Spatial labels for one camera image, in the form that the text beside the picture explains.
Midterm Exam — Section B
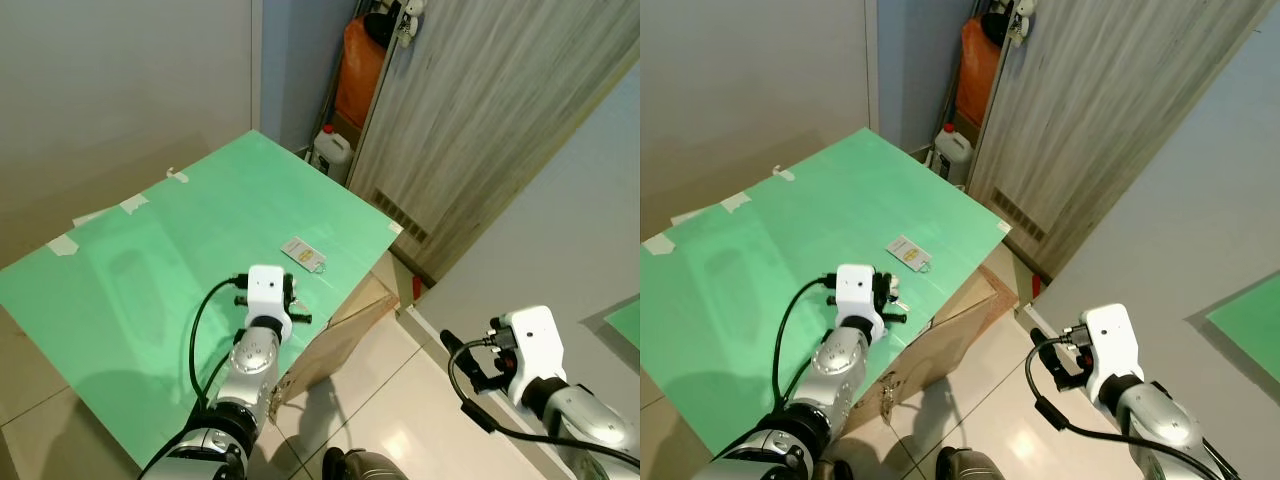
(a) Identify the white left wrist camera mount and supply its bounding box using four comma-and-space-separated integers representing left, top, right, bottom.
245, 265, 295, 343
835, 264, 886, 341

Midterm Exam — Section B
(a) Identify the large green board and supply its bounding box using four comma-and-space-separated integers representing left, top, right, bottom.
640, 127, 1012, 457
0, 130, 403, 469

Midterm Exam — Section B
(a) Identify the grey wood-grain door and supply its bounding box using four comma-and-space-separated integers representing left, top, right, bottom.
345, 0, 641, 286
967, 0, 1280, 281

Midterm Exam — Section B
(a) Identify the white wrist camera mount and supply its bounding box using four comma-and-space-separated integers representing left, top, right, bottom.
245, 265, 295, 343
835, 264, 886, 341
497, 305, 569, 403
1078, 303, 1147, 401

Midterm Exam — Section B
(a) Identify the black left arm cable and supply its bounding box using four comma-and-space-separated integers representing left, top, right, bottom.
188, 277, 251, 413
785, 276, 841, 403

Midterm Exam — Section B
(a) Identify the white plastic jug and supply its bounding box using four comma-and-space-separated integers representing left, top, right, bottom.
934, 122, 974, 187
312, 124, 354, 187

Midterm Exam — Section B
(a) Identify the small green sheet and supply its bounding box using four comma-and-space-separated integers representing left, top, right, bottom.
604, 295, 641, 351
1205, 270, 1280, 357

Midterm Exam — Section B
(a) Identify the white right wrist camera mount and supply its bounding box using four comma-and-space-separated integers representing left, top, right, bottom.
1078, 303, 1147, 401
497, 305, 569, 403

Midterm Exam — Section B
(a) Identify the orange bag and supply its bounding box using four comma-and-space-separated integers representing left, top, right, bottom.
955, 15, 1001, 129
334, 15, 387, 131

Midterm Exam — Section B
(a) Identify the door vent grille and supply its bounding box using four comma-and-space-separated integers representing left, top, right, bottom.
990, 188, 1046, 241
372, 188, 431, 244

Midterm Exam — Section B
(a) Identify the brown cardboard box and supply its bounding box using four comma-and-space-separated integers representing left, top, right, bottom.
880, 265, 1019, 411
268, 268, 401, 411

